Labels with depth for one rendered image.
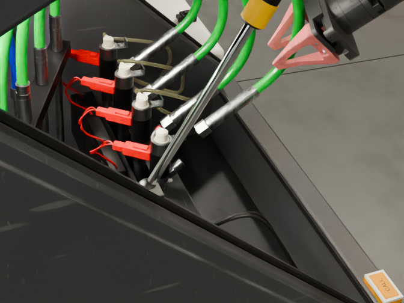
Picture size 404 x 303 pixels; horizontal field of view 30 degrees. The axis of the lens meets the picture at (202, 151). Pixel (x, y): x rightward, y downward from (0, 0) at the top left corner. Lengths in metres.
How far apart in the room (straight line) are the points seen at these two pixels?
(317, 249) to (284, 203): 0.11
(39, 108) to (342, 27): 0.41
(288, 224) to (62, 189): 0.73
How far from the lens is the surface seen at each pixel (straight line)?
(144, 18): 1.26
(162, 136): 0.97
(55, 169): 0.50
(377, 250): 2.48
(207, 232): 0.61
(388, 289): 1.04
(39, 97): 1.05
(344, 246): 1.09
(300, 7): 0.95
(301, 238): 1.17
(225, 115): 0.99
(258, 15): 0.51
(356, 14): 0.93
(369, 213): 2.60
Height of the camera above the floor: 1.71
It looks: 39 degrees down
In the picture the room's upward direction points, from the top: 6 degrees clockwise
